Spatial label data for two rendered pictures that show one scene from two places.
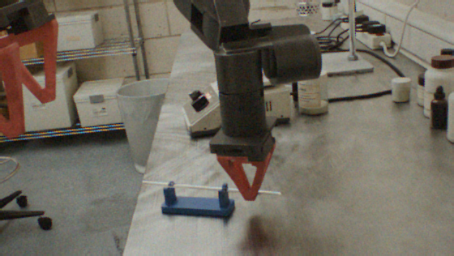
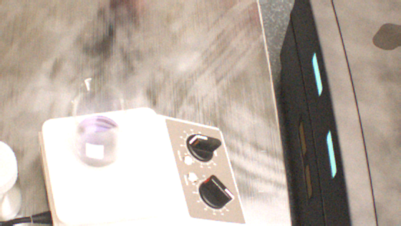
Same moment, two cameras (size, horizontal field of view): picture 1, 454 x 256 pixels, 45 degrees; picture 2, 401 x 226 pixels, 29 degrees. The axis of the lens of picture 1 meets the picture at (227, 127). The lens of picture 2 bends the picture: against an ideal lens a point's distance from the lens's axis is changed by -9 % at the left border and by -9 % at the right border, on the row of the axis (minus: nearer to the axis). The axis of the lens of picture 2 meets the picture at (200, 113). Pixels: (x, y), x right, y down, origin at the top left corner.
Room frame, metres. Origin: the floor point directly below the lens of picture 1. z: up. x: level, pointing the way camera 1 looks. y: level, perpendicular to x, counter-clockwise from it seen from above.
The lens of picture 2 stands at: (1.46, -0.08, 1.52)
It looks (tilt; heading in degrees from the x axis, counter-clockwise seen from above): 54 degrees down; 166
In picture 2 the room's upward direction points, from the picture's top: 12 degrees clockwise
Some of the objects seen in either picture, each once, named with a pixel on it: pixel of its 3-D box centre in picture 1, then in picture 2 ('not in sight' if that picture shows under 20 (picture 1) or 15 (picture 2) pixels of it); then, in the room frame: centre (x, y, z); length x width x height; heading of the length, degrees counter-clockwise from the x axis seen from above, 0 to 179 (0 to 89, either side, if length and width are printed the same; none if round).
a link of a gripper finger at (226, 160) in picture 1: (250, 164); not in sight; (0.66, -0.02, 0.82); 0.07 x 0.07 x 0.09; 71
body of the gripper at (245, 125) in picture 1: (243, 115); not in sight; (0.65, -0.02, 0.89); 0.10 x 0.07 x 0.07; 161
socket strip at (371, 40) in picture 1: (362, 30); not in sight; (1.71, -0.46, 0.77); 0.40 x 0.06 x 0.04; 0
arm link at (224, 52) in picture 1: (243, 68); not in sight; (0.66, -0.03, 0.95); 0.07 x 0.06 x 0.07; 101
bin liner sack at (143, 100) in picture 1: (155, 125); not in sight; (2.63, 0.37, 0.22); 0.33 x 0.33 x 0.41
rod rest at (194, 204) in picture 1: (196, 197); not in sight; (0.68, 0.05, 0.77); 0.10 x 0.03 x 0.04; 71
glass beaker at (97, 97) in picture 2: not in sight; (97, 125); (1.03, -0.06, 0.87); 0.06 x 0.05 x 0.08; 19
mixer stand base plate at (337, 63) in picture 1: (307, 66); not in sight; (1.39, -0.23, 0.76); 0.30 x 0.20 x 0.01; 90
